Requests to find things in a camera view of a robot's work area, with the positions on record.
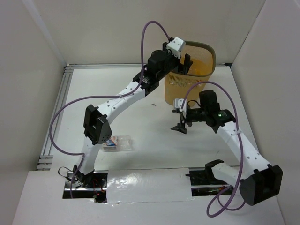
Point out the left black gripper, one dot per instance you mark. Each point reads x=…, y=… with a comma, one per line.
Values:
x=182, y=65

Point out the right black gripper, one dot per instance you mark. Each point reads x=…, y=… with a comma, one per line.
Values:
x=180, y=126

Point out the clear bottle blue-orange label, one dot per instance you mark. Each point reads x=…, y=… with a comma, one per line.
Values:
x=117, y=143

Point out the clear bottle white cap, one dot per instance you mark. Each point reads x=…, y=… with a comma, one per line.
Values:
x=190, y=84

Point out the red cap cola bottle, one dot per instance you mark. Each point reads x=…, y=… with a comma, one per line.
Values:
x=197, y=87

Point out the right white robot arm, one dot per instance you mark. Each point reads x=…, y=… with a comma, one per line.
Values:
x=256, y=179

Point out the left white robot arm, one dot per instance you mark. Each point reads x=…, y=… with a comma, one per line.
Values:
x=97, y=119

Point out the orange mesh waste bin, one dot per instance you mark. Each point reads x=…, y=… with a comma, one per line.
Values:
x=204, y=63

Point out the silver tape sheet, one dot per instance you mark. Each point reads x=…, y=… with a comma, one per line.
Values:
x=148, y=186

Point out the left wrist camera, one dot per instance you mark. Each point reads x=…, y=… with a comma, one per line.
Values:
x=176, y=46

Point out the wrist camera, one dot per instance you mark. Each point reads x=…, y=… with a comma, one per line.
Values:
x=176, y=46
x=180, y=106

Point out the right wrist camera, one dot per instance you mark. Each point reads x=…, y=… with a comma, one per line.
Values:
x=180, y=106

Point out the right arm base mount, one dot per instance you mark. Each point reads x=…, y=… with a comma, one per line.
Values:
x=203, y=182

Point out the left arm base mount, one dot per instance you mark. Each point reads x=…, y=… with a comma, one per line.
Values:
x=94, y=189

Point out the aluminium frame rail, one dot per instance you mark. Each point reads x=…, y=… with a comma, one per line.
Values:
x=148, y=122

